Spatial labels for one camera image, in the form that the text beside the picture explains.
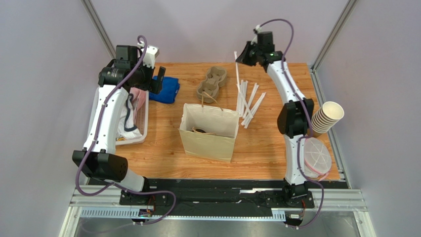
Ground single white straw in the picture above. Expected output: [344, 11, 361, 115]
[234, 51, 251, 116]

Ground grey pulp cup carrier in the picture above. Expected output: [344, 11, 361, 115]
[196, 66, 227, 104]

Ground bundle of white straws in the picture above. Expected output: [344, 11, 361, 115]
[236, 80, 266, 129]

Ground brown paper bag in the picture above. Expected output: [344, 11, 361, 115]
[178, 100, 240, 162]

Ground black plastic cup lid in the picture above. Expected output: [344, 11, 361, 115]
[192, 127, 215, 135]

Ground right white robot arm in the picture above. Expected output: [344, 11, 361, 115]
[236, 32, 314, 206]

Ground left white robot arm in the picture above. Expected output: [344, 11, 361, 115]
[72, 43, 166, 192]

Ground blue folded cloth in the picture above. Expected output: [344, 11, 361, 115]
[149, 77, 180, 104]

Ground pink cloth bag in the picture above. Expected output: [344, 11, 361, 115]
[130, 87, 147, 114]

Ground white plastic basket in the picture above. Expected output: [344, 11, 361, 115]
[86, 87, 149, 146]

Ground white crumpled cloth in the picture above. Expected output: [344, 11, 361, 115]
[117, 99, 142, 140]

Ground stack of paper cups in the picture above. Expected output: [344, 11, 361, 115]
[311, 101, 344, 137]

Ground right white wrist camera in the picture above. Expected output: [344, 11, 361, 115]
[252, 25, 262, 44]

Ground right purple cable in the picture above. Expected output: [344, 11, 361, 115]
[258, 18, 325, 230]

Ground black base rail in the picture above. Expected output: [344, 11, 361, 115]
[88, 177, 349, 223]

